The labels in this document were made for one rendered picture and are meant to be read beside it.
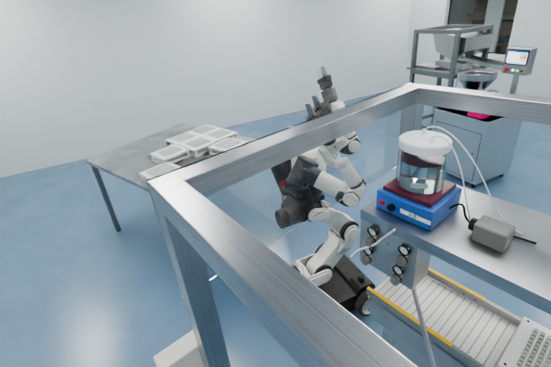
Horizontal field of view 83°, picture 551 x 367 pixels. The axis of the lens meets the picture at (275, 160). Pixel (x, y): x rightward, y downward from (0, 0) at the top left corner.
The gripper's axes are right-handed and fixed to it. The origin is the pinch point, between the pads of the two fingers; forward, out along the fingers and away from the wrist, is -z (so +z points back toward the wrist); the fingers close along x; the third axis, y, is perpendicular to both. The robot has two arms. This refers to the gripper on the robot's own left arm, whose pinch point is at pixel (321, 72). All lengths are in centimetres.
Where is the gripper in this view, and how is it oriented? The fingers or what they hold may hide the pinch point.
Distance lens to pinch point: 198.8
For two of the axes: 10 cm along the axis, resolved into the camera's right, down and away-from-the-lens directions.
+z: 3.3, 9.4, 1.0
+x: 2.5, 0.1, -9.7
